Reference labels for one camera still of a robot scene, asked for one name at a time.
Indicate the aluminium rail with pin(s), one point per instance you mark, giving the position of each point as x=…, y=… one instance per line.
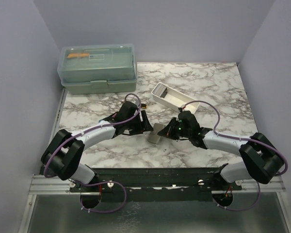
x=48, y=186

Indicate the green plastic storage box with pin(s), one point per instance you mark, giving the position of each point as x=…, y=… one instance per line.
x=108, y=69

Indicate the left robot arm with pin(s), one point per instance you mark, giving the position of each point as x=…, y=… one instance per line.
x=63, y=155

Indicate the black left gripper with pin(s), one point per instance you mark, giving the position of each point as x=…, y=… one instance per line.
x=143, y=126

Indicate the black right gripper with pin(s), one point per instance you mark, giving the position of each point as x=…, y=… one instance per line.
x=168, y=131

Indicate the orange item inside box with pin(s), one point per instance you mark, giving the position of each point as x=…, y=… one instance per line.
x=77, y=55

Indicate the black yellow marker pen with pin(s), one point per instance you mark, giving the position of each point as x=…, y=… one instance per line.
x=144, y=106

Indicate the white rectangular card tray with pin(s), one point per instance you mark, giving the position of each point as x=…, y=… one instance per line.
x=169, y=97

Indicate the beige card holder wallet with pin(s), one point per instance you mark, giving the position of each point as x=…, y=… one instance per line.
x=153, y=137

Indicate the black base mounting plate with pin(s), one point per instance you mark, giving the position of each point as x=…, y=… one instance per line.
x=156, y=184

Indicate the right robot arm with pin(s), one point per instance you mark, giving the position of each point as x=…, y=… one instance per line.
x=259, y=161

